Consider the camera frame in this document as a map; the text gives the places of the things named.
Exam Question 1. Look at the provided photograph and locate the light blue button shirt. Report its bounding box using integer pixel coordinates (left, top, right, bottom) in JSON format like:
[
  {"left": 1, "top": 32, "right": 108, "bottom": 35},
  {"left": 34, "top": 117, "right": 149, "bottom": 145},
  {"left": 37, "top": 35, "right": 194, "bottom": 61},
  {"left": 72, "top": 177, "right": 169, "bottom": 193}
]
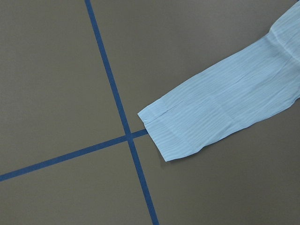
[{"left": 138, "top": 3, "right": 300, "bottom": 161}]

